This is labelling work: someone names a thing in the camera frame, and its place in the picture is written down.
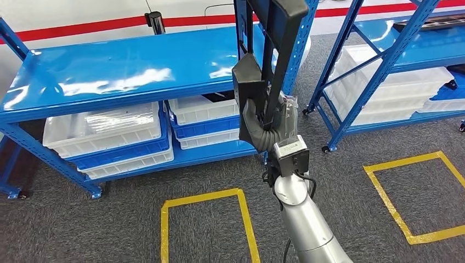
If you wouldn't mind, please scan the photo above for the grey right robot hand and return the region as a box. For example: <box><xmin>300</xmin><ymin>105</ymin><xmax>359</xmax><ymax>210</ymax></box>
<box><xmin>241</xmin><ymin>92</ymin><xmax>300</xmax><ymax>147</ymax></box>

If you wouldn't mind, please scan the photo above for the black plastic trim part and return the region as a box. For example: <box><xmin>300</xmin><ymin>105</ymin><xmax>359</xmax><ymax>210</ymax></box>
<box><xmin>393</xmin><ymin>14</ymin><xmax>465</xmax><ymax>33</ymax></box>
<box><xmin>231</xmin><ymin>0</ymin><xmax>309</xmax><ymax>153</ymax></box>

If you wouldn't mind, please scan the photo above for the white car with red stripe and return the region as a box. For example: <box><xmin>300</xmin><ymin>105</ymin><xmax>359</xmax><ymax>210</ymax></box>
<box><xmin>0</xmin><ymin>0</ymin><xmax>465</xmax><ymax>96</ymax></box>

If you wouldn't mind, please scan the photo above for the blue plastic bin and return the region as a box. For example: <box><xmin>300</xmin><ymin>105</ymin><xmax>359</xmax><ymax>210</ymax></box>
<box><xmin>430</xmin><ymin>80</ymin><xmax>465</xmax><ymax>103</ymax></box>

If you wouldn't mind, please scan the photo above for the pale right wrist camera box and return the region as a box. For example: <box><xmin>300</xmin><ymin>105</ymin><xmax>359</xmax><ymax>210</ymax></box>
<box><xmin>272</xmin><ymin>135</ymin><xmax>310</xmax><ymax>179</ymax></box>

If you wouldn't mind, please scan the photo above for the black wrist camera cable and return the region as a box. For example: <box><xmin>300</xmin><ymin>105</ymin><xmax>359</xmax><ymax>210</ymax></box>
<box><xmin>294</xmin><ymin>170</ymin><xmax>317</xmax><ymax>201</ymax></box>

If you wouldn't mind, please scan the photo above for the black glossy post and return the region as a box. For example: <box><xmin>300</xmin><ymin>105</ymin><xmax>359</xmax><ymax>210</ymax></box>
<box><xmin>144</xmin><ymin>10</ymin><xmax>167</xmax><ymax>36</ymax></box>

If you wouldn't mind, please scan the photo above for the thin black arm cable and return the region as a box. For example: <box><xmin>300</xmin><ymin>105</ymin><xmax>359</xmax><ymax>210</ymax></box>
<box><xmin>281</xmin><ymin>237</ymin><xmax>293</xmax><ymax>263</ymax></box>

